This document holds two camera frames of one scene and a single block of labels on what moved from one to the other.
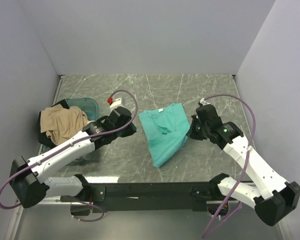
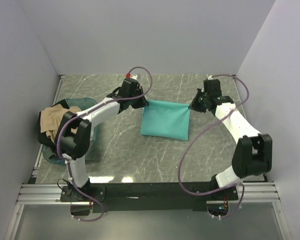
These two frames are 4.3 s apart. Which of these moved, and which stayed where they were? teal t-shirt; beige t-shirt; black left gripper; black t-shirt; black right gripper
Moved: black left gripper; teal t-shirt; black right gripper
Stayed: beige t-shirt; black t-shirt
